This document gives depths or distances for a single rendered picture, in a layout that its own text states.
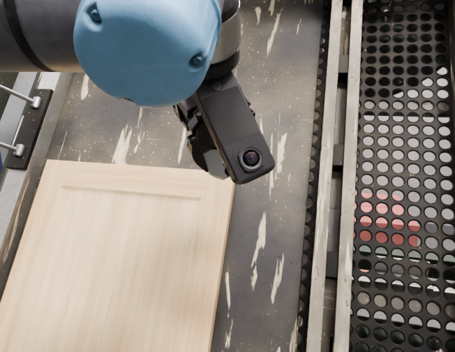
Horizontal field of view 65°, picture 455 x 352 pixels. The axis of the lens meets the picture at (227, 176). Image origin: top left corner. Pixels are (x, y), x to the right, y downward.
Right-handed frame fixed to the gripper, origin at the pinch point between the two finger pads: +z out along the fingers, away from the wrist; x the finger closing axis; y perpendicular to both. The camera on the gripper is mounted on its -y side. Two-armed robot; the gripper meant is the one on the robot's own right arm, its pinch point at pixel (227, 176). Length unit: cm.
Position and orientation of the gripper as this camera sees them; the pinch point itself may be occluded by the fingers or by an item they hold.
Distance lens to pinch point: 51.3
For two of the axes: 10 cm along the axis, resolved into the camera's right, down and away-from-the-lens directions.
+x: -8.8, 4.2, -2.3
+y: -4.8, -7.0, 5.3
